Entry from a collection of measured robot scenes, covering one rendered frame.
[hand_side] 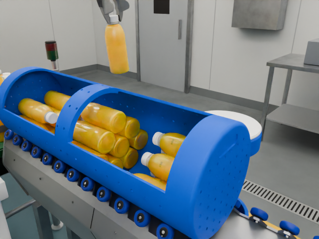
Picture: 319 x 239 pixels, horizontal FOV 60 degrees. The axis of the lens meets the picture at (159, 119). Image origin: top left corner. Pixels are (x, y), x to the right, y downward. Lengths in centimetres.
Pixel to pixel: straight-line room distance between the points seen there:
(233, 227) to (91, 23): 594
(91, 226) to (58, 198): 18
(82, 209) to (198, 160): 50
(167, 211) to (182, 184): 8
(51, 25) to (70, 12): 51
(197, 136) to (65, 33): 565
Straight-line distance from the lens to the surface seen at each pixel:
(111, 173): 68
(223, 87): 441
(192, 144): 55
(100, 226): 88
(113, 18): 96
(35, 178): 114
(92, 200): 88
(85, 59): 640
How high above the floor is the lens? 147
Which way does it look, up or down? 23 degrees down
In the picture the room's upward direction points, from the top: straight up
